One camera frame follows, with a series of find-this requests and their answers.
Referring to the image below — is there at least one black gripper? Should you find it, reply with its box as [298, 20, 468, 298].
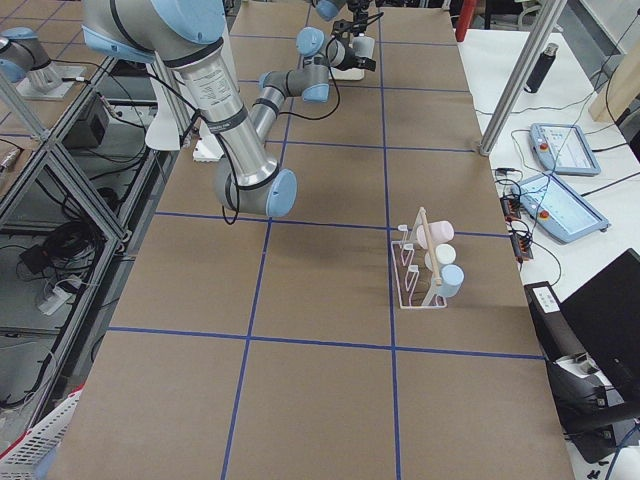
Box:
[344, 50, 376, 71]

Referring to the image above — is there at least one pink plastic cup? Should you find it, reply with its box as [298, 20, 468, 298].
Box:
[416, 220, 455, 250]

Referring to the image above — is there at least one cream white plastic cup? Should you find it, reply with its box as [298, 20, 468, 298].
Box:
[424, 243, 457, 271]

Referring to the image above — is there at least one light blue plastic cup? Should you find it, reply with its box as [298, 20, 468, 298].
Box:
[436, 264, 465, 298]

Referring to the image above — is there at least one grey plastic cup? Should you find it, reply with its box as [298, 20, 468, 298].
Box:
[352, 35, 375, 59]

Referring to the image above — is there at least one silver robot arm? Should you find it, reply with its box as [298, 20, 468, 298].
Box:
[312, 0, 370, 31]
[83, 1, 376, 217]

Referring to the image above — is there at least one cream plastic tray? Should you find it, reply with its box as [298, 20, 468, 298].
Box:
[331, 68, 365, 82]

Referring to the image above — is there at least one red cylinder object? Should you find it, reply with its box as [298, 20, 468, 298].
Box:
[455, 0, 477, 42]

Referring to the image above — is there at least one black water bottle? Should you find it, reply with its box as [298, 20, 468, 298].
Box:
[524, 42, 559, 94]

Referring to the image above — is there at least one small black relay board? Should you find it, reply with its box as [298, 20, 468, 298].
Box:
[500, 196, 521, 222]

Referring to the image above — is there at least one far blue teach pendant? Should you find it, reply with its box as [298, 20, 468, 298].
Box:
[530, 123, 601, 177]

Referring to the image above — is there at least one blue teach pendant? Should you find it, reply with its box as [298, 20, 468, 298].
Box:
[530, 123, 601, 177]
[511, 171, 610, 244]

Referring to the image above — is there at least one near blue teach pendant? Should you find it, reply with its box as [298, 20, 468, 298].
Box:
[511, 171, 610, 244]

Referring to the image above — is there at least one black laptop computer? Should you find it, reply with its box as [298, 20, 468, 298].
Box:
[560, 248, 640, 400]

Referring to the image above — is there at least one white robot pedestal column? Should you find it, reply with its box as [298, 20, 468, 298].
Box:
[193, 135, 224, 162]

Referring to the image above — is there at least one aluminium frame post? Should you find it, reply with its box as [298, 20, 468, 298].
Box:
[478, 0, 567, 157]

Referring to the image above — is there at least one white wire cup rack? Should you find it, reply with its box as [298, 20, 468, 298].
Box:
[391, 207, 449, 310]

